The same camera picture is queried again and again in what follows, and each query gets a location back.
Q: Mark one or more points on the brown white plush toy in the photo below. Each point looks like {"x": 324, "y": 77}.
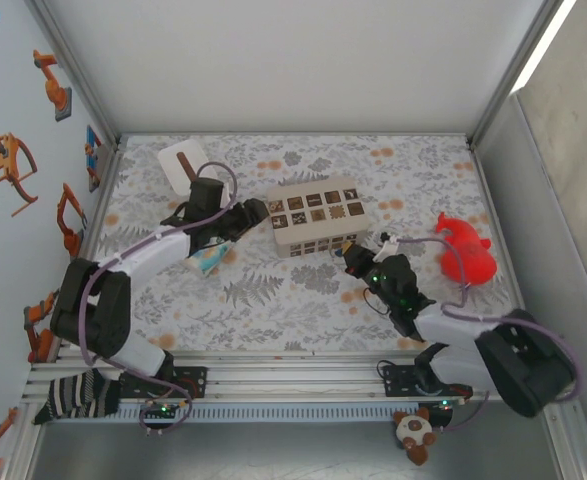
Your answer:
{"x": 413, "y": 427}

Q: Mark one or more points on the aluminium frame post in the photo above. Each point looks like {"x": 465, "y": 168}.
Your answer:
{"x": 570, "y": 450}
{"x": 73, "y": 70}
{"x": 518, "y": 70}

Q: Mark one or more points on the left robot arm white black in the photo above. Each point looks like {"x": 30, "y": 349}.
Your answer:
{"x": 148, "y": 250}

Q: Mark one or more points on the white card with brown stick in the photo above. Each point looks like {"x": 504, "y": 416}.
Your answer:
{"x": 173, "y": 165}

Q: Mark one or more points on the brown stick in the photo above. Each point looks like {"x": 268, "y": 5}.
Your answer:
{"x": 185, "y": 167}

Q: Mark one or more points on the striped black white sock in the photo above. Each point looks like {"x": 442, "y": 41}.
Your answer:
{"x": 78, "y": 397}

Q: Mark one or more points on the tissue pack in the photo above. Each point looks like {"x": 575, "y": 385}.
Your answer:
{"x": 208, "y": 257}

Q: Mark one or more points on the black mount plate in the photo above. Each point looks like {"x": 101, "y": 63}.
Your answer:
{"x": 193, "y": 382}
{"x": 398, "y": 380}

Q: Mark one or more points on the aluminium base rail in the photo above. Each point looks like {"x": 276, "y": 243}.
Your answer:
{"x": 293, "y": 375}

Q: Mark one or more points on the patterned wooden box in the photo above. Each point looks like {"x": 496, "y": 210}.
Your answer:
{"x": 318, "y": 205}

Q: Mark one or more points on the floral table mat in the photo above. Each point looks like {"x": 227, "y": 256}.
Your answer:
{"x": 293, "y": 310}

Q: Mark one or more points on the red plastic toy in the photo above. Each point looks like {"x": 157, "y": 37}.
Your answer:
{"x": 465, "y": 250}

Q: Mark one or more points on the orange gripper sticker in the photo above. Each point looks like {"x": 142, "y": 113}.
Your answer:
{"x": 3, "y": 160}

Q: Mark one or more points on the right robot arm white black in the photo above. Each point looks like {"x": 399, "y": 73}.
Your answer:
{"x": 448, "y": 325}

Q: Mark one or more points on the blue orange machine sticker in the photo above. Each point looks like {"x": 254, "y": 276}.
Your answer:
{"x": 93, "y": 155}

